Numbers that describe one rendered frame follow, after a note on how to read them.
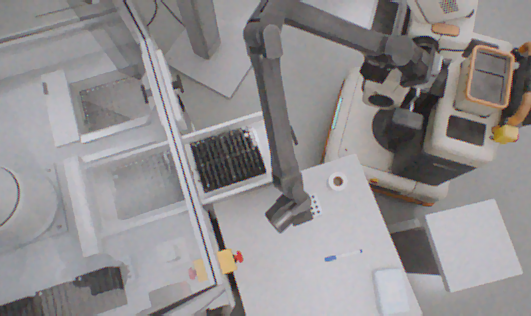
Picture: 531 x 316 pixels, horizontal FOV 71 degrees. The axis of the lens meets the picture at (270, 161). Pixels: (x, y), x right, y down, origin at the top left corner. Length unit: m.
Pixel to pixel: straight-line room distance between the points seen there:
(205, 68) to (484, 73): 1.54
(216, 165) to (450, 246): 0.89
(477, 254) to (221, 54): 1.77
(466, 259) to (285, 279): 0.66
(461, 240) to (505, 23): 1.87
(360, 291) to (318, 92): 1.36
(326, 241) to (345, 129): 0.80
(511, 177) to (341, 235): 1.46
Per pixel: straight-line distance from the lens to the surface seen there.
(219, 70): 2.41
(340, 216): 1.42
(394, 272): 1.41
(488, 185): 2.56
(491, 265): 1.61
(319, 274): 1.39
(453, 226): 1.55
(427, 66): 1.15
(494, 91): 1.61
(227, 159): 1.29
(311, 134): 2.28
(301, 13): 0.91
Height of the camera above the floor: 2.14
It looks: 75 degrees down
